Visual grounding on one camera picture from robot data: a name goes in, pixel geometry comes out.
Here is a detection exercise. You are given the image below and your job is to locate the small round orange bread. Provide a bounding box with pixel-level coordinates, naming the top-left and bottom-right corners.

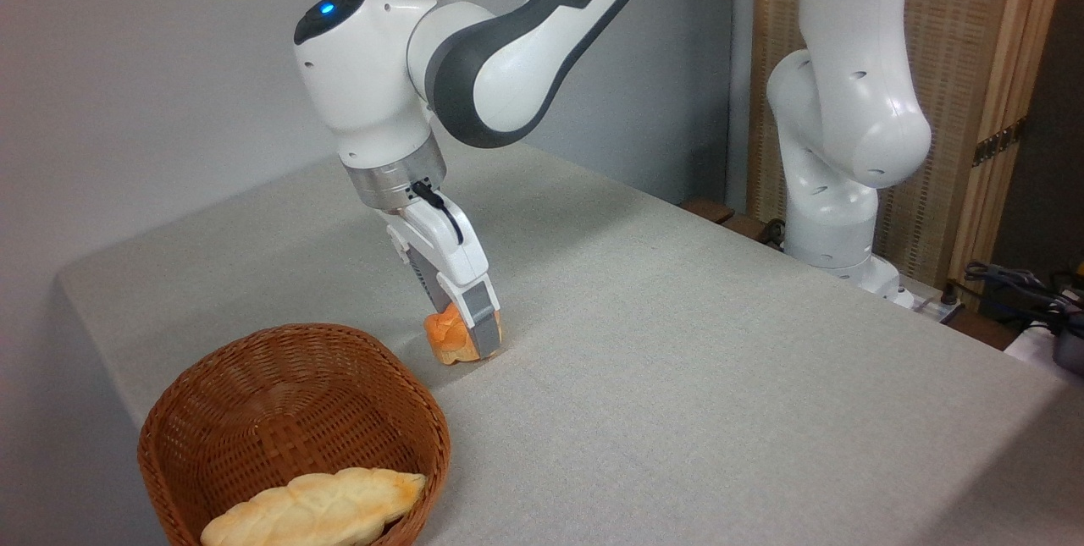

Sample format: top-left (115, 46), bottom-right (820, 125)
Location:
top-left (424, 302), bottom-right (505, 366)

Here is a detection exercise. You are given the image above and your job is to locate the black cable bundle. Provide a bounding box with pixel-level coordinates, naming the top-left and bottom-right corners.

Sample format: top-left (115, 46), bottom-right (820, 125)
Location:
top-left (964, 262), bottom-right (1084, 328)

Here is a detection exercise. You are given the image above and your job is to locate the grey tablecloth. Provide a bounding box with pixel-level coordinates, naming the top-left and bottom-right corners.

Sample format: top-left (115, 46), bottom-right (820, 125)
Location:
top-left (58, 140), bottom-right (1084, 546)

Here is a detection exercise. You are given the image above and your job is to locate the white power strip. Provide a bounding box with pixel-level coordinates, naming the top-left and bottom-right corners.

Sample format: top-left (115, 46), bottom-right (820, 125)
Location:
top-left (908, 285), bottom-right (966, 324)

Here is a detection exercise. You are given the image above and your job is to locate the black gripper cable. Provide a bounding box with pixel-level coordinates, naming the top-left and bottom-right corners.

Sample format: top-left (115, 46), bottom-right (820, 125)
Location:
top-left (411, 181), bottom-right (466, 247)

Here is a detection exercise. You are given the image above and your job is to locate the long pale bread loaf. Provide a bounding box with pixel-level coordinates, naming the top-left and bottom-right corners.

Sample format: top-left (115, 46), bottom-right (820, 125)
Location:
top-left (200, 467), bottom-right (427, 546)

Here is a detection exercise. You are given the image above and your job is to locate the brown wicker basket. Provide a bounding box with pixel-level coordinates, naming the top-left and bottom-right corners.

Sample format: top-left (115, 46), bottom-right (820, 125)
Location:
top-left (138, 323), bottom-right (451, 546)

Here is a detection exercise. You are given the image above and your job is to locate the wooden bamboo folding screen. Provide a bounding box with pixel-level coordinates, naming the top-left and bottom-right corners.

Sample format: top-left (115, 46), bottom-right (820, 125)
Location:
top-left (749, 0), bottom-right (1073, 310)

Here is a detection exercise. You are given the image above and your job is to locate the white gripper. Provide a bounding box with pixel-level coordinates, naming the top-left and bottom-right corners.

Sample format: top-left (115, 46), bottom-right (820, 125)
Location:
top-left (385, 195), bottom-right (503, 360)

